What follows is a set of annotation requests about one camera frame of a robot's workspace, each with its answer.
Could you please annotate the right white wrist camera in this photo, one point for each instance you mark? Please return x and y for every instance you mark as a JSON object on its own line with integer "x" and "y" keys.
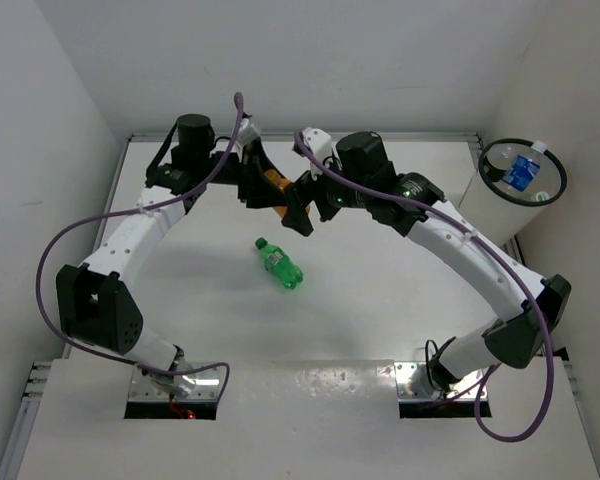
{"x": 316, "y": 141}

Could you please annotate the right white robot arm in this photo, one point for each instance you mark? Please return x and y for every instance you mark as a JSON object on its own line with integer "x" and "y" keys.
{"x": 527, "y": 306}

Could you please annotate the metal base plate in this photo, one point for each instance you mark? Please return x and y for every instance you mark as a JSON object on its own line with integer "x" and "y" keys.
{"x": 413, "y": 386}
{"x": 197, "y": 387}

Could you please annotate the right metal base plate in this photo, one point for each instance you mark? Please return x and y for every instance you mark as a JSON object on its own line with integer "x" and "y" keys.
{"x": 413, "y": 386}

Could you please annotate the white bin black rim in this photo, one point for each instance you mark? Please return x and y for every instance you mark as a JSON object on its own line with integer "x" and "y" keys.
{"x": 490, "y": 209}

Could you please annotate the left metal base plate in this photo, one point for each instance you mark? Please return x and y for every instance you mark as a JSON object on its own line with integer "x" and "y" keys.
{"x": 197, "y": 387}

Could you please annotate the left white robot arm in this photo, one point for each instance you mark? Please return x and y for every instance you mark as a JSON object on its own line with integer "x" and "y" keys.
{"x": 95, "y": 301}

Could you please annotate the blue-label plastic bottle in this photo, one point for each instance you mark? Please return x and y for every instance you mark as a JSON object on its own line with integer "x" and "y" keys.
{"x": 524, "y": 168}

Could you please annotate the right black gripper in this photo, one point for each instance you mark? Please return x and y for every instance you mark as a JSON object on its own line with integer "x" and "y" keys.
{"x": 299, "y": 194}

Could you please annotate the green plastic bottle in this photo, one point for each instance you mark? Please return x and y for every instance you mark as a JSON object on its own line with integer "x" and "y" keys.
{"x": 279, "y": 264}

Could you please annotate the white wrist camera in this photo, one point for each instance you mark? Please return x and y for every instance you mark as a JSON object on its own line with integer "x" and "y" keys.
{"x": 249, "y": 131}
{"x": 316, "y": 141}

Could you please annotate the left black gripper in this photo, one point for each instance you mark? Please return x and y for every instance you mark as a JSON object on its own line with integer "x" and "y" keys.
{"x": 253, "y": 188}

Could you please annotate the orange juice bottle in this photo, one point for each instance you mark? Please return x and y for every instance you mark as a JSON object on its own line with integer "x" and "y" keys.
{"x": 282, "y": 183}

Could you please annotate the large green-label clear bottle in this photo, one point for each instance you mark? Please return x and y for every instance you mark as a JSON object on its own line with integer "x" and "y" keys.
{"x": 540, "y": 196}

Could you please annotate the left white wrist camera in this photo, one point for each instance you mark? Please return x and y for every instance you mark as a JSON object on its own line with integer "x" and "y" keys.
{"x": 249, "y": 131}

